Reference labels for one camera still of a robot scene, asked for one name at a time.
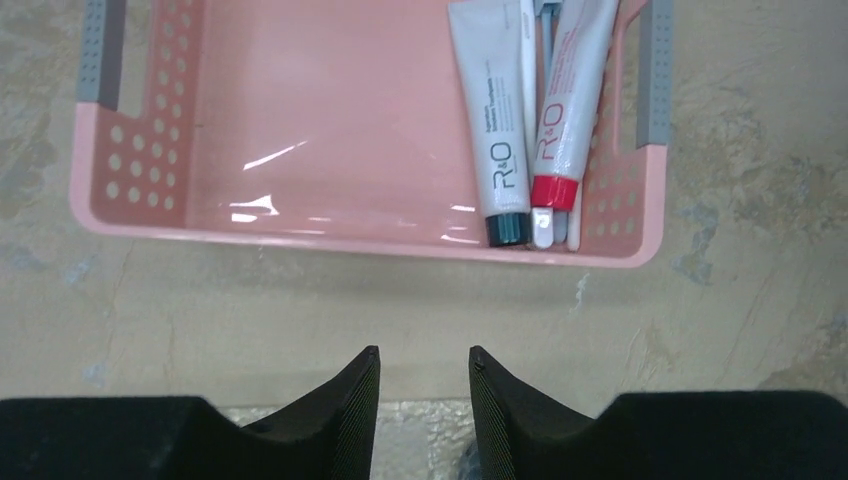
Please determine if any pink plastic basket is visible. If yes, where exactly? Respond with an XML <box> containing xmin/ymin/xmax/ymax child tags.
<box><xmin>70</xmin><ymin>1</ymin><xmax>674</xmax><ymax>268</ymax></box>

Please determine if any white toothpaste black cap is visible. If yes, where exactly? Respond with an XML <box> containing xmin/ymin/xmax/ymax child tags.
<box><xmin>448</xmin><ymin>1</ymin><xmax>531</xmax><ymax>248</ymax></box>

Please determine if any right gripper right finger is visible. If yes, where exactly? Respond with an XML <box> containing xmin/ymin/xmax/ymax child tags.
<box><xmin>469</xmin><ymin>346</ymin><xmax>847</xmax><ymax>479</ymax></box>

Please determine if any clear textured oval tray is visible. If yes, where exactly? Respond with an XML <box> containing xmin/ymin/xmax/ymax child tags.
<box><xmin>370</xmin><ymin>399</ymin><xmax>482</xmax><ymax>480</ymax></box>

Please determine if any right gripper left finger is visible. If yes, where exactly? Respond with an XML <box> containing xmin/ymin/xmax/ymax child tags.
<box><xmin>1</xmin><ymin>346</ymin><xmax>380</xmax><ymax>479</ymax></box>

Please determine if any toothbrush white blue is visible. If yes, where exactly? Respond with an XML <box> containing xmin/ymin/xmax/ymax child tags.
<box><xmin>531</xmin><ymin>1</ymin><xmax>563</xmax><ymax>249</ymax></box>

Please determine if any white toothpaste red cap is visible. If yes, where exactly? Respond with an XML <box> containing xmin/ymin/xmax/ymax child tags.
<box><xmin>542</xmin><ymin>0</ymin><xmax>619</xmax><ymax>211</ymax></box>

